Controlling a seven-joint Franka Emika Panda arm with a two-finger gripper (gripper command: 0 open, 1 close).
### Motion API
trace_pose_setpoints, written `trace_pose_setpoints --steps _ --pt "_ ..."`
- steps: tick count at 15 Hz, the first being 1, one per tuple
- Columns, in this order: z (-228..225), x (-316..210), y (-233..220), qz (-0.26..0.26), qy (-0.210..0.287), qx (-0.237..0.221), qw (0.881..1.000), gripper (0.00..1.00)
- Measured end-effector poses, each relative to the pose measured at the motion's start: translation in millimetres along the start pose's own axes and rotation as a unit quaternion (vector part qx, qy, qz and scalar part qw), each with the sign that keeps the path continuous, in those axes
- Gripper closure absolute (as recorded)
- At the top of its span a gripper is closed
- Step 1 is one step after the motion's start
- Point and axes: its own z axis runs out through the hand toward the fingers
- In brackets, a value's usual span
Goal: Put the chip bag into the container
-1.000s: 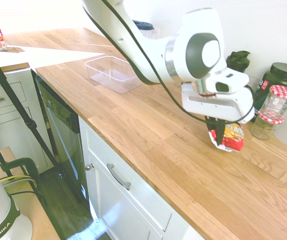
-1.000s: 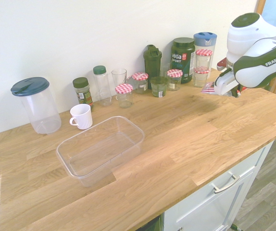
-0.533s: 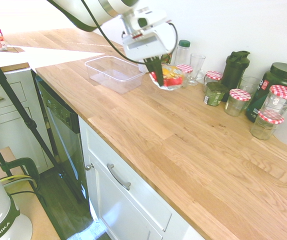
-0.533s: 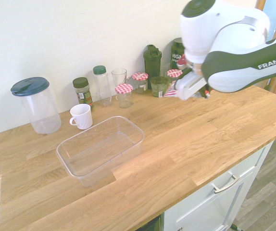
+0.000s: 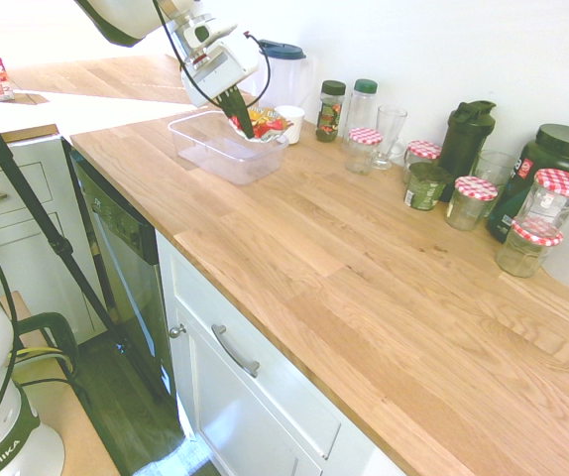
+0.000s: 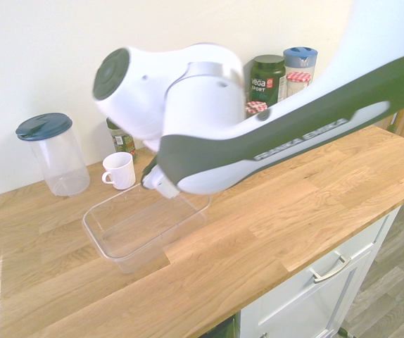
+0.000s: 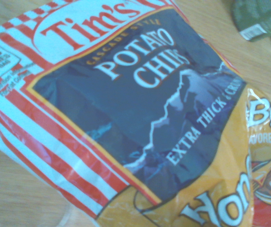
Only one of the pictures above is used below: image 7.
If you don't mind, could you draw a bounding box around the red striped potato chip bag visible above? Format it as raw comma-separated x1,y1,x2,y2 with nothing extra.
0,0,271,227

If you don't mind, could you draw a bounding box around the large dark green powder tub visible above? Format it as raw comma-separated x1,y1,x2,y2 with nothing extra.
230,0,271,44

